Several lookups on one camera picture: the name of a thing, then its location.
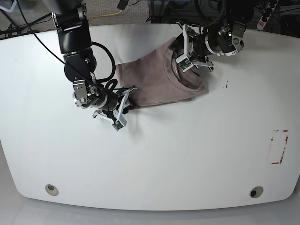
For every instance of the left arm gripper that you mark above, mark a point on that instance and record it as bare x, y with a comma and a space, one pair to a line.
194, 47

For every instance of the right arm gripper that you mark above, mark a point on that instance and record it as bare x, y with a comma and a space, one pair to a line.
111, 106

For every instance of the mauve T-shirt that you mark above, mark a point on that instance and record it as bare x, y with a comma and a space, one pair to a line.
159, 79

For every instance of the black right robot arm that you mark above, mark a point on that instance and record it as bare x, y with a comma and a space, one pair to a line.
72, 27

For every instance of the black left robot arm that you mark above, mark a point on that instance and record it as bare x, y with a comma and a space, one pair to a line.
223, 36

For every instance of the left table grommet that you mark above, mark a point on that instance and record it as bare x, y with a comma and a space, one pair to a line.
51, 190

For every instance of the table grommet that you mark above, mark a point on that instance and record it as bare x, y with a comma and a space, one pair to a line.
256, 192
51, 190

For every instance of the red tape rectangle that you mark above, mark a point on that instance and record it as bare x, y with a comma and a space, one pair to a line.
277, 146

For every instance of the right table grommet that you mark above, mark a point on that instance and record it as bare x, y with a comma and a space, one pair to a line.
256, 192

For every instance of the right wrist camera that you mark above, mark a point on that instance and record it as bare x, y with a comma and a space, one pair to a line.
119, 124

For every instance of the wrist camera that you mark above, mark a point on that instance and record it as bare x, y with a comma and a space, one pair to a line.
119, 124
184, 63

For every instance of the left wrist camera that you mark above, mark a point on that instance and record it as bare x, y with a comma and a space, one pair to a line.
184, 63

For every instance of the power strip red switch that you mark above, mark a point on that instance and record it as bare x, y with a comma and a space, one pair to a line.
267, 12

